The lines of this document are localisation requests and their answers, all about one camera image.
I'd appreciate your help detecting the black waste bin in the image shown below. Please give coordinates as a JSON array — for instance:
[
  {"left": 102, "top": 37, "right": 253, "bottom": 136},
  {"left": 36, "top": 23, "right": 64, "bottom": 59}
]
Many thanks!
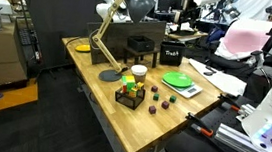
[{"left": 157, "top": 40, "right": 186, "bottom": 68}]

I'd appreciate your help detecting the paper coffee cup white lid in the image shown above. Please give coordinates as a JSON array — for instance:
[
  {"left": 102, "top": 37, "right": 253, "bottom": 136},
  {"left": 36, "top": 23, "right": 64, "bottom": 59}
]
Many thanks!
[{"left": 129, "top": 64, "right": 149, "bottom": 86}]

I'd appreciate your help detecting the large multicolour puzzle cube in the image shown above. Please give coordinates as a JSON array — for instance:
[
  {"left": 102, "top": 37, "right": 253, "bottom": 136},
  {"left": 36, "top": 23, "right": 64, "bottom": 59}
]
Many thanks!
[{"left": 119, "top": 74, "right": 137, "bottom": 95}]

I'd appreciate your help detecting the small multicolour puzzle cube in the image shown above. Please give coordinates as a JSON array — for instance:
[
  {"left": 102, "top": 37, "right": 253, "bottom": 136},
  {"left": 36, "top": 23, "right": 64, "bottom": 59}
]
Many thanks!
[{"left": 128, "top": 80, "right": 145, "bottom": 99}]

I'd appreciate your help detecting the small dark wooden stool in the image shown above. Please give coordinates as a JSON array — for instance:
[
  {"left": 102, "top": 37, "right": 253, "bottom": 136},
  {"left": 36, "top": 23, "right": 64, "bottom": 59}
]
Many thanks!
[{"left": 122, "top": 45, "right": 162, "bottom": 70}]

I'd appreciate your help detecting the black fabric storage box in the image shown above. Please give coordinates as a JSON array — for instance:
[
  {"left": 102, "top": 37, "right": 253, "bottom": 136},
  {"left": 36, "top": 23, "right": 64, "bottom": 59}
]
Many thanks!
[{"left": 125, "top": 34, "right": 157, "bottom": 55}]

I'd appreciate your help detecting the green plastic plate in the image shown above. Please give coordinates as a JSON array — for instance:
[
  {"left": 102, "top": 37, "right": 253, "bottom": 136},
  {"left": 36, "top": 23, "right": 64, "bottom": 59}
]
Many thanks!
[{"left": 161, "top": 70, "right": 195, "bottom": 89}]

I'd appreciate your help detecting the dark wood panel board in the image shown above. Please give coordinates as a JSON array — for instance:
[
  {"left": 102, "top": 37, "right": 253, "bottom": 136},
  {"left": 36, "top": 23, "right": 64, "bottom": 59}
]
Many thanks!
[{"left": 83, "top": 13, "right": 167, "bottom": 72}]

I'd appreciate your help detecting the white kitchen scale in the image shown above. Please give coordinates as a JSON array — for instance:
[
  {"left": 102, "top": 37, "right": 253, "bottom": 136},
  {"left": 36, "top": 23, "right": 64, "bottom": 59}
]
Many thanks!
[{"left": 159, "top": 77, "right": 205, "bottom": 100}]

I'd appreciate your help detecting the yellow disc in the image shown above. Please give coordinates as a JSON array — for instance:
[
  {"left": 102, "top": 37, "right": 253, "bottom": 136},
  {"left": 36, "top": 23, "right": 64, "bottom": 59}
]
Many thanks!
[{"left": 74, "top": 43, "right": 92, "bottom": 54}]

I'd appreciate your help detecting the light wooden side table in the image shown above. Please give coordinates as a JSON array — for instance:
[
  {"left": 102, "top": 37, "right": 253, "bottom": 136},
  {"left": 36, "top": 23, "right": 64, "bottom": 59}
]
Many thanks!
[{"left": 166, "top": 28, "right": 210, "bottom": 45}]

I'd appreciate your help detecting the wooden desk lamp grey shade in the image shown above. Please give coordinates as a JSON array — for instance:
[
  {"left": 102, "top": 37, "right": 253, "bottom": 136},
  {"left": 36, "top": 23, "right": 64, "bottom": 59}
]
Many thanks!
[{"left": 85, "top": 0, "right": 157, "bottom": 86}]

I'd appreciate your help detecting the white cloth sheet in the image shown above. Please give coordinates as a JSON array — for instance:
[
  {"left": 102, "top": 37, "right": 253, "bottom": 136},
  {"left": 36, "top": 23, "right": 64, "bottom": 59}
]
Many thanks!
[{"left": 185, "top": 58, "right": 250, "bottom": 99}]

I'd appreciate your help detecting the black office chair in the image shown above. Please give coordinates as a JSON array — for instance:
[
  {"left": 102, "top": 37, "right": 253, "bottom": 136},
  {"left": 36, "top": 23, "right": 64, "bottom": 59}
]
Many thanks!
[{"left": 204, "top": 26, "right": 272, "bottom": 98}]

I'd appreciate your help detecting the black keypad device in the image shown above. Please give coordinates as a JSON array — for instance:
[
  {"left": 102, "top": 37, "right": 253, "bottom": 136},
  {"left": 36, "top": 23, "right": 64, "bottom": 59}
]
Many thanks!
[{"left": 11, "top": 17, "right": 47, "bottom": 65}]

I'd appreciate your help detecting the pink cloth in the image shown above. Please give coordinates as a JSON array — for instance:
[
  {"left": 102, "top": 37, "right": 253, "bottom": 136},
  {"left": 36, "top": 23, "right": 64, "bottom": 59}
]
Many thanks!
[{"left": 217, "top": 16, "right": 272, "bottom": 63}]

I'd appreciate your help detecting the orange floor platform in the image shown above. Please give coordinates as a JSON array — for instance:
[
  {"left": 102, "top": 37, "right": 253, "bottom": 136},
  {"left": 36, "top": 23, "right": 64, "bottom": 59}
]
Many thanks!
[{"left": 0, "top": 78, "right": 40, "bottom": 125}]

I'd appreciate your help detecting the black wire mesh basket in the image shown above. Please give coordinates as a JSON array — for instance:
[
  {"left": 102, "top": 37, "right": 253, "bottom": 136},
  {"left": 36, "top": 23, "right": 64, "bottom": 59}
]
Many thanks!
[{"left": 113, "top": 83, "right": 147, "bottom": 112}]

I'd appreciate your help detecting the black loop handle tool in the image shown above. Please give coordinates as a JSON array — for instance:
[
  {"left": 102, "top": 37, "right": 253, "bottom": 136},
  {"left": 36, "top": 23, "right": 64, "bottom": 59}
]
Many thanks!
[{"left": 202, "top": 66, "right": 218, "bottom": 78}]

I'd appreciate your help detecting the orange handled bar clamp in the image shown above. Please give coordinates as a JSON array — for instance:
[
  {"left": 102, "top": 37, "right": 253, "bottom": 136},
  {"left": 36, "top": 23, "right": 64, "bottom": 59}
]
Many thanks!
[
  {"left": 184, "top": 111, "right": 217, "bottom": 139},
  {"left": 216, "top": 92, "right": 247, "bottom": 114}
]

